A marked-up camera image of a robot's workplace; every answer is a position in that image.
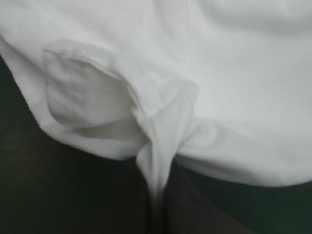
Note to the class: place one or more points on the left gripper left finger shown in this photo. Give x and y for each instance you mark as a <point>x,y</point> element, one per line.
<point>117,209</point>

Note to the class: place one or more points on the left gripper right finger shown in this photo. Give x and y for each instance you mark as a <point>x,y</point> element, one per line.
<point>192,209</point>

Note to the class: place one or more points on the white T-shirt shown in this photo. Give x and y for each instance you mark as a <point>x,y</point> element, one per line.
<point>185,73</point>

